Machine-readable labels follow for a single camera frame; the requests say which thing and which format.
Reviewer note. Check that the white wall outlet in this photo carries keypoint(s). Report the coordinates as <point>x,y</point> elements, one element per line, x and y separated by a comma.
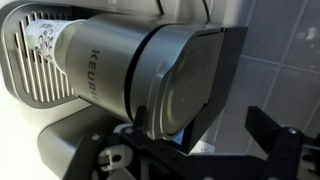
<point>204,147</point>

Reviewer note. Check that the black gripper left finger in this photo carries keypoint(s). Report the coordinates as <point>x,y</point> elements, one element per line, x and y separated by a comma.
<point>100,143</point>

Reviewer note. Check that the black silver coffee machine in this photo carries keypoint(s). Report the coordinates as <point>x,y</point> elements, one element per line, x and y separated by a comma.
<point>100,66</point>

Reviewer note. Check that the printed paper cup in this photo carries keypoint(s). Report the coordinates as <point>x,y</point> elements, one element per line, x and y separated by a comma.
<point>43,36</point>

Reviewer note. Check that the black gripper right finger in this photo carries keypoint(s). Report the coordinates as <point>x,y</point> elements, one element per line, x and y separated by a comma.
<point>283,146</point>

